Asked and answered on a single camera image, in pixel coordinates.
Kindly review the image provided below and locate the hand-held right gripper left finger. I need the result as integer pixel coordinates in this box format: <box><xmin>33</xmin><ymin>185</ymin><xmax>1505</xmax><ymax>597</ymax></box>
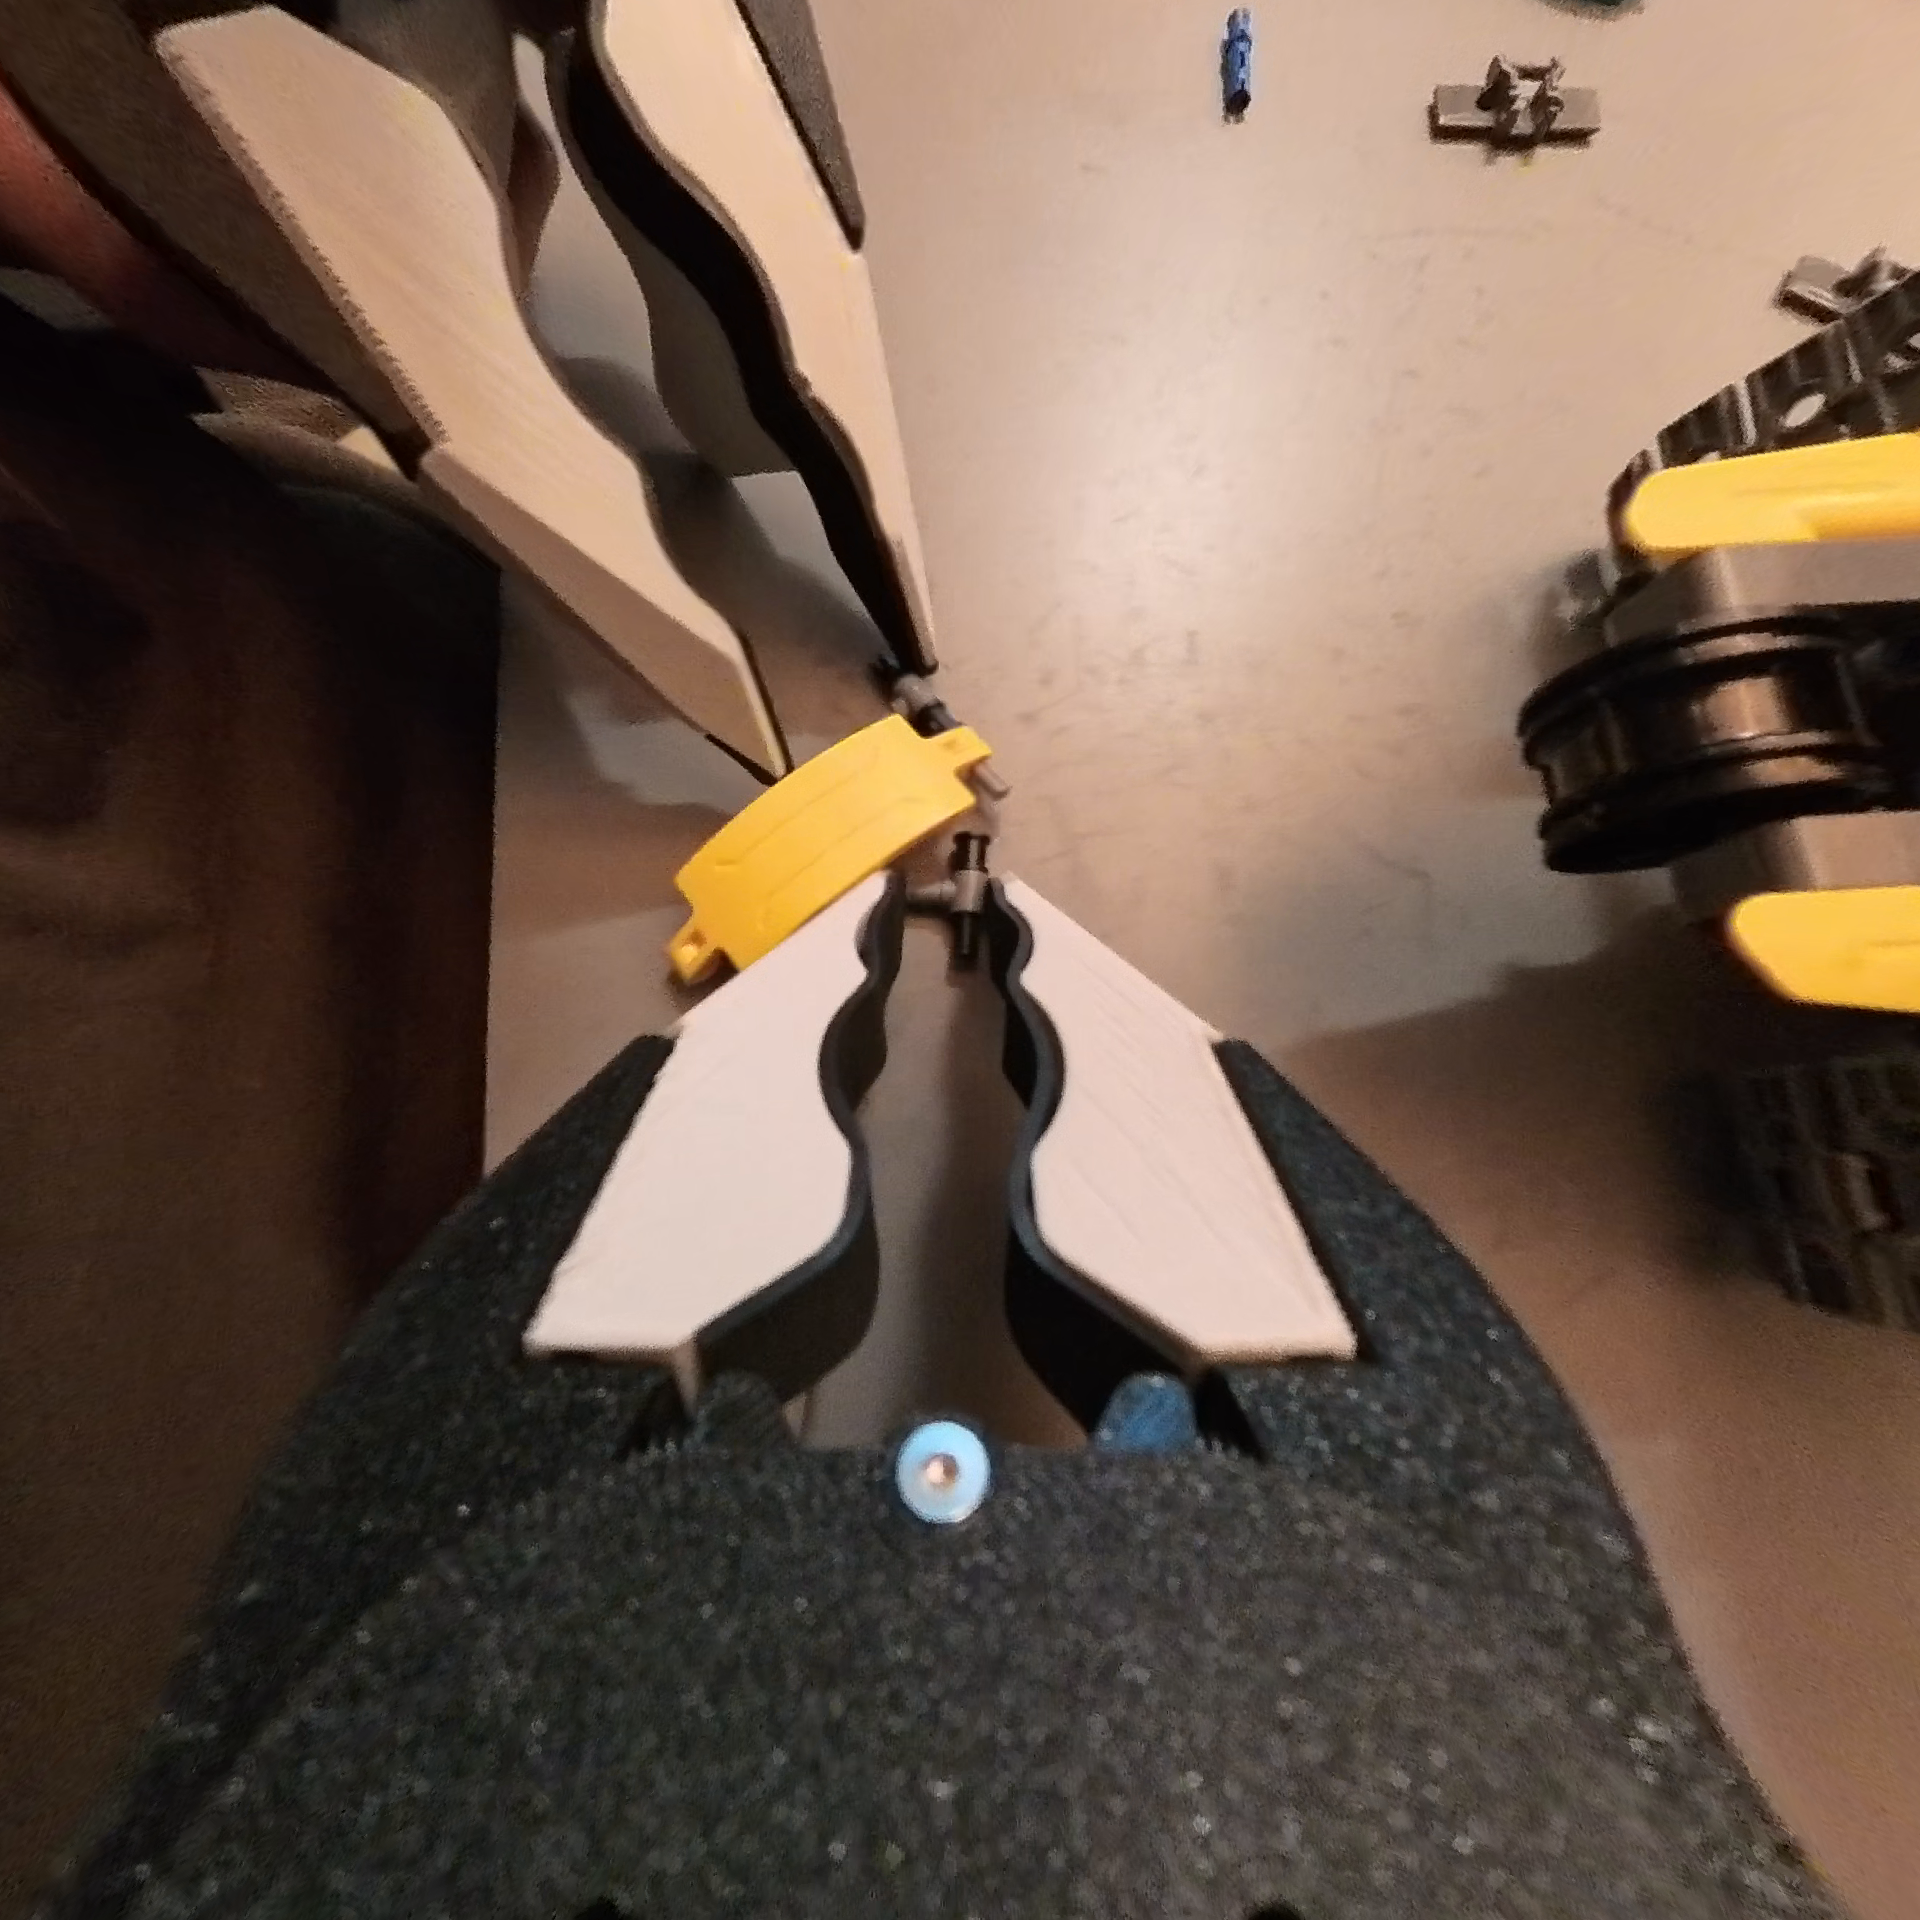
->
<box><xmin>520</xmin><ymin>867</ymin><xmax>909</xmax><ymax>1420</ymax></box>

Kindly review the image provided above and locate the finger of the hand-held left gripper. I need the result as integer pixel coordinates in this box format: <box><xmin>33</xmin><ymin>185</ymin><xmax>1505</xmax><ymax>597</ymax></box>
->
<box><xmin>544</xmin><ymin>0</ymin><xmax>941</xmax><ymax>677</ymax></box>
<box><xmin>152</xmin><ymin>0</ymin><xmax>792</xmax><ymax>785</ymax></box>

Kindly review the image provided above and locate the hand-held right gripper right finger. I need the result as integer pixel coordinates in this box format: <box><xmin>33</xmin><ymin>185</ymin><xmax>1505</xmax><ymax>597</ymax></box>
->
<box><xmin>983</xmin><ymin>873</ymin><xmax>1361</xmax><ymax>1374</ymax></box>

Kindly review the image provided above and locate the yellow curved toy panel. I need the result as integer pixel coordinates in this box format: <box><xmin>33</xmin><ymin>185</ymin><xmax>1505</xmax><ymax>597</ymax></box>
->
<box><xmin>668</xmin><ymin>713</ymin><xmax>995</xmax><ymax>986</ymax></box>

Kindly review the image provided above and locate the short black grey pin connector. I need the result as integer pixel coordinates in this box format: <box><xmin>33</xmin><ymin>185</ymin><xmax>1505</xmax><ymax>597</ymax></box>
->
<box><xmin>919</xmin><ymin>833</ymin><xmax>995</xmax><ymax>970</ymax></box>

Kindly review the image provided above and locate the dark grey track link piece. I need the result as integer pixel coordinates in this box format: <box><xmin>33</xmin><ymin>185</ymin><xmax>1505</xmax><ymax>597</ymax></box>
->
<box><xmin>1429</xmin><ymin>57</ymin><xmax>1605</xmax><ymax>156</ymax></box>
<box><xmin>1775</xmin><ymin>251</ymin><xmax>1920</xmax><ymax>324</ymax></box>

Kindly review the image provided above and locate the person's left forearm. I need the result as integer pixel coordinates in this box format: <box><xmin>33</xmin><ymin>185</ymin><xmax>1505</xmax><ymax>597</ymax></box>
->
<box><xmin>0</xmin><ymin>82</ymin><xmax>203</xmax><ymax>378</ymax></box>

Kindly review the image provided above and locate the yellow black toy tracked vehicle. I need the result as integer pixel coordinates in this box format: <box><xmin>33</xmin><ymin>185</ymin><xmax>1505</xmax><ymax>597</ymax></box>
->
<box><xmin>1516</xmin><ymin>269</ymin><xmax>1920</xmax><ymax>1329</ymax></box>

